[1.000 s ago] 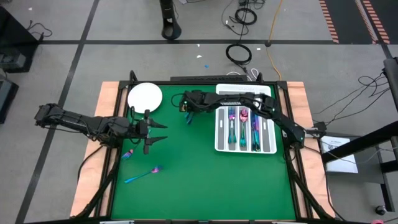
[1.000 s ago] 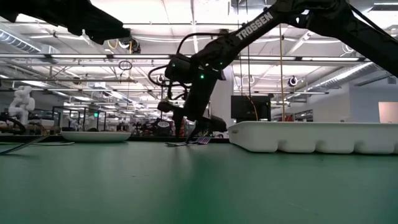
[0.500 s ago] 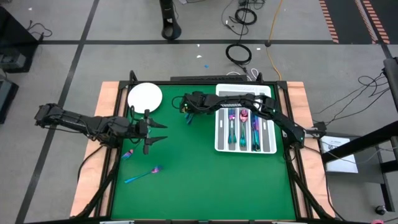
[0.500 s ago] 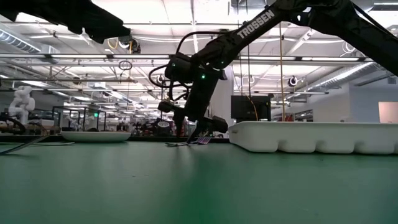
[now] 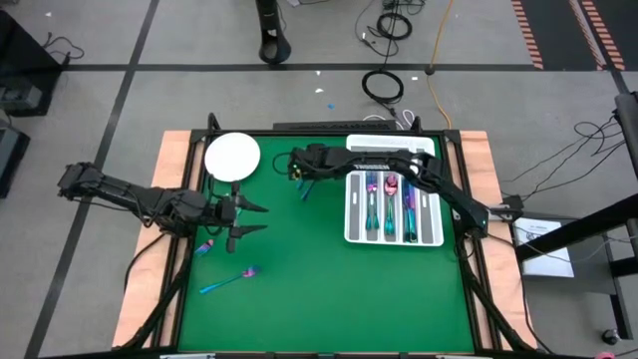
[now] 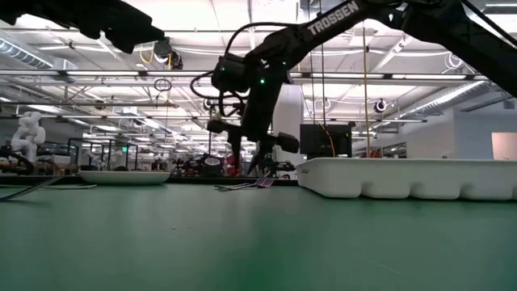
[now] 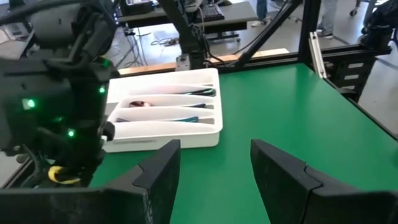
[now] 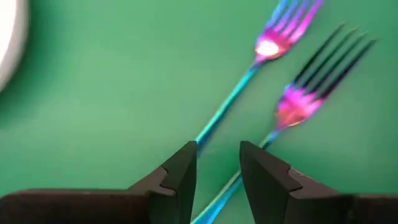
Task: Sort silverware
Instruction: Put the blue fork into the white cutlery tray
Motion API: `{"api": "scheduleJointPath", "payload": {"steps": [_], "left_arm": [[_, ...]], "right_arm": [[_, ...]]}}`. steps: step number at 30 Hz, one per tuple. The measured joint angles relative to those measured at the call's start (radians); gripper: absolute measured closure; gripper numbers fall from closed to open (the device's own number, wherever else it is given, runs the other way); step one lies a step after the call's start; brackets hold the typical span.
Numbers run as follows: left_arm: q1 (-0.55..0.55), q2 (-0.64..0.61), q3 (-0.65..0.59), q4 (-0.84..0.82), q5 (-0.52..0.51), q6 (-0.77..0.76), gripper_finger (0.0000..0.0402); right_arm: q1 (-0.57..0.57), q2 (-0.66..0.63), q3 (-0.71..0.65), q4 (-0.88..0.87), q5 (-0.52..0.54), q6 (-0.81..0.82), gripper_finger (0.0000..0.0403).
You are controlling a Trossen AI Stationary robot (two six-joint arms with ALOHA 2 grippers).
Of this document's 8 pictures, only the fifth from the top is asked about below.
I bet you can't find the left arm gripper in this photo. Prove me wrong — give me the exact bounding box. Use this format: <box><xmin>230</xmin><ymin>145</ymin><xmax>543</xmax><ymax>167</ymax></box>
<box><xmin>201</xmin><ymin>182</ymin><xmax>269</xmax><ymax>253</ymax></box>

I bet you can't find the black flat bar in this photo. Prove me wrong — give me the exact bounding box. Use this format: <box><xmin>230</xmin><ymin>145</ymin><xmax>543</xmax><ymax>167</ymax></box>
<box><xmin>272</xmin><ymin>119</ymin><xmax>398</xmax><ymax>132</ymax></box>

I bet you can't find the round white plate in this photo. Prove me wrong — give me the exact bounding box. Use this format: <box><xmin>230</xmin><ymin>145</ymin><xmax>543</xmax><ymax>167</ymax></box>
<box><xmin>203</xmin><ymin>132</ymin><xmax>262</xmax><ymax>183</ymax></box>

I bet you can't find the white cutlery organiser tray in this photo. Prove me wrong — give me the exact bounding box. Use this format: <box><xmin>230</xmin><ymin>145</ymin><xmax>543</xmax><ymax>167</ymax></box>
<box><xmin>343</xmin><ymin>133</ymin><xmax>445</xmax><ymax>248</ymax></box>

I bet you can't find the green table mat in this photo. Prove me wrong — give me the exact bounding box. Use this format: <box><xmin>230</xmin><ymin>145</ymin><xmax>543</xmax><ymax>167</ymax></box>
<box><xmin>177</xmin><ymin>134</ymin><xmax>477</xmax><ymax>354</ymax></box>

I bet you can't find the black diagonal support strut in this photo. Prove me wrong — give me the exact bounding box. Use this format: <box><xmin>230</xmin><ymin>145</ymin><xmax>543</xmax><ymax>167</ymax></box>
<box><xmin>456</xmin><ymin>238</ymin><xmax>537</xmax><ymax>353</ymax></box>
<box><xmin>115</xmin><ymin>246</ymin><xmax>196</xmax><ymax>350</ymax></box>

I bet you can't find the black box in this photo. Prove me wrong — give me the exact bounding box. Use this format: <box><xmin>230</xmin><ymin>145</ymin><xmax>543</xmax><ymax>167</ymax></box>
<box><xmin>0</xmin><ymin>124</ymin><xmax>31</xmax><ymax>199</ymax></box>

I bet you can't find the grey box device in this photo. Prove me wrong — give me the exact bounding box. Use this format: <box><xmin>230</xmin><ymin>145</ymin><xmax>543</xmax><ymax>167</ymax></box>
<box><xmin>0</xmin><ymin>83</ymin><xmax>45</xmax><ymax>115</ymax></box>

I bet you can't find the white paper sheet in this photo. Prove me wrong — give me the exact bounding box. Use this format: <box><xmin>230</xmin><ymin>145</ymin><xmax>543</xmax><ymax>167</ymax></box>
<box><xmin>512</xmin><ymin>216</ymin><xmax>575</xmax><ymax>278</ymax></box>

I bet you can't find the black cabinet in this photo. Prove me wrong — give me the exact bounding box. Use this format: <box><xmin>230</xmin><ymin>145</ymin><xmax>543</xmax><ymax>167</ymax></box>
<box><xmin>0</xmin><ymin>9</ymin><xmax>65</xmax><ymax>120</ymax></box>

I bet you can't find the black upright pole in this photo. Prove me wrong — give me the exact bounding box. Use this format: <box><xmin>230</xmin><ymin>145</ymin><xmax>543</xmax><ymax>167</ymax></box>
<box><xmin>613</xmin><ymin>91</ymin><xmax>638</xmax><ymax>180</ymax></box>

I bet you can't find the coiled black cable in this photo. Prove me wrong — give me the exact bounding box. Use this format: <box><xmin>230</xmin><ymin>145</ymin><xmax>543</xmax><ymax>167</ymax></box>
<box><xmin>374</xmin><ymin>10</ymin><xmax>414</xmax><ymax>42</ymax></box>
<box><xmin>360</xmin><ymin>69</ymin><xmax>405</xmax><ymax>106</ymax></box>

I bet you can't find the black aluminium table frame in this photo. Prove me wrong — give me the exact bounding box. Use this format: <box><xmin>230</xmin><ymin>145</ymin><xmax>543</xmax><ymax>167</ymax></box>
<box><xmin>149</xmin><ymin>112</ymin><xmax>504</xmax><ymax>359</ymax></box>

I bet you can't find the white cable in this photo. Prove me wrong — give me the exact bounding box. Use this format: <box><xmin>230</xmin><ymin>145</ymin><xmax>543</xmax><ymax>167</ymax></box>
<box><xmin>361</xmin><ymin>109</ymin><xmax>416</xmax><ymax>130</ymax></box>

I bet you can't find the black post stand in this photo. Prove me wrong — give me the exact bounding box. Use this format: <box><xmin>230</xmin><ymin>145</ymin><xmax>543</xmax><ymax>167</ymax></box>
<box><xmin>254</xmin><ymin>0</ymin><xmax>292</xmax><ymax>65</ymax></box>

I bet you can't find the yellow floor cable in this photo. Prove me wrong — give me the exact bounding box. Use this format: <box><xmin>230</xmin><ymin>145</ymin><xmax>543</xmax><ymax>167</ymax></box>
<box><xmin>425</xmin><ymin>0</ymin><xmax>456</xmax><ymax>130</ymax></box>

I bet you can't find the grey base plate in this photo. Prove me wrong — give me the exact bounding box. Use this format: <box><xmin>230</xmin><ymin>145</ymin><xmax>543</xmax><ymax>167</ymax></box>
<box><xmin>517</xmin><ymin>233</ymin><xmax>622</xmax><ymax>296</ymax></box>

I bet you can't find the black metal stand frame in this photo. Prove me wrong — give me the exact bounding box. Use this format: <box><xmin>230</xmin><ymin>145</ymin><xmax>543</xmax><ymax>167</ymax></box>
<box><xmin>512</xmin><ymin>191</ymin><xmax>638</xmax><ymax>345</ymax></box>

